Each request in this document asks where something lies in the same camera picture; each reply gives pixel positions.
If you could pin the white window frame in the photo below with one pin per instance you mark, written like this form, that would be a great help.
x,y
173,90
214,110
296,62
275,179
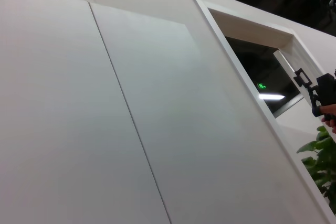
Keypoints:
x,y
235,58

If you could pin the person's hand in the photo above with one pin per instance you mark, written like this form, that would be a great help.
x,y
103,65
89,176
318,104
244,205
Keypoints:
x,y
331,111

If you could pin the green leafy plant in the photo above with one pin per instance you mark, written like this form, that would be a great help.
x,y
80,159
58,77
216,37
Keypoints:
x,y
323,161

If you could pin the black handheld device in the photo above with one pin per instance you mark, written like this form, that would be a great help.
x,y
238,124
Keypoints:
x,y
325,87

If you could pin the black window latch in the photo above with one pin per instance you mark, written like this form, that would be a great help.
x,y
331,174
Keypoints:
x,y
300,77

